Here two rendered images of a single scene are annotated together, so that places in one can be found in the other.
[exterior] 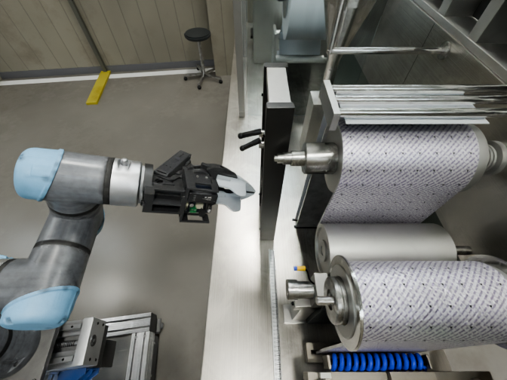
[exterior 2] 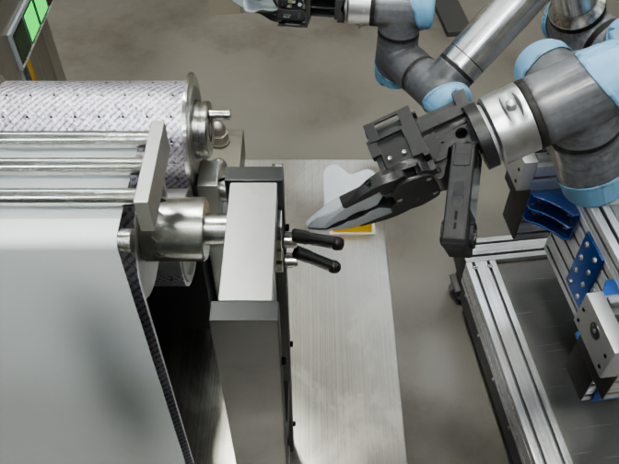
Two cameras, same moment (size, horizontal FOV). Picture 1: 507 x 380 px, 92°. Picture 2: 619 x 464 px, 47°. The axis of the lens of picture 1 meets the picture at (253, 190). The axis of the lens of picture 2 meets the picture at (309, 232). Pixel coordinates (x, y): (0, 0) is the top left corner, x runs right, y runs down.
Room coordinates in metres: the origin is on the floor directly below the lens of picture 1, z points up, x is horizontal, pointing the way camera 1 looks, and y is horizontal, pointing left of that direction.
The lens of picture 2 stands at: (0.81, 0.00, 1.86)
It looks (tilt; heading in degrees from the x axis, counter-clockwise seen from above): 49 degrees down; 180
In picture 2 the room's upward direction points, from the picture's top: straight up
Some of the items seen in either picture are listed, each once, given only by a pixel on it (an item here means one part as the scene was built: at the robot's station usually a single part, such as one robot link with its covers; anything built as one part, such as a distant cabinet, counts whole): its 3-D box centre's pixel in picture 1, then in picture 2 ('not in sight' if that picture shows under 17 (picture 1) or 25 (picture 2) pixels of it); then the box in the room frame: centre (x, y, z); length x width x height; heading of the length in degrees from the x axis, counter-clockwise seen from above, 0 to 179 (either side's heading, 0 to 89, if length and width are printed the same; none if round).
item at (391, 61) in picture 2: not in sight; (401, 59); (-0.29, 0.17, 1.09); 0.11 x 0.08 x 0.11; 30
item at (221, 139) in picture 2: not in sight; (217, 132); (-0.13, -0.16, 1.05); 0.04 x 0.04 x 0.04
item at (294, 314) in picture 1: (300, 302); (231, 246); (0.13, -0.12, 1.05); 0.06 x 0.05 x 0.31; 90
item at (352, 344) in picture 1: (342, 299); (192, 129); (0.10, -0.15, 1.25); 0.15 x 0.01 x 0.15; 0
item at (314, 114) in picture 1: (324, 93); not in sight; (0.82, -0.26, 1.18); 0.14 x 0.14 x 0.57
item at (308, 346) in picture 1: (359, 352); not in sight; (0.04, -0.28, 0.92); 0.28 x 0.04 x 0.04; 90
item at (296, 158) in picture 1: (289, 158); (236, 228); (0.35, -0.07, 1.33); 0.06 x 0.03 x 0.03; 90
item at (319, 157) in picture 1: (318, 158); (176, 228); (0.35, -0.13, 1.33); 0.06 x 0.06 x 0.06; 0
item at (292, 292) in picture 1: (291, 289); not in sight; (0.13, -0.08, 1.18); 0.04 x 0.02 x 0.04; 0
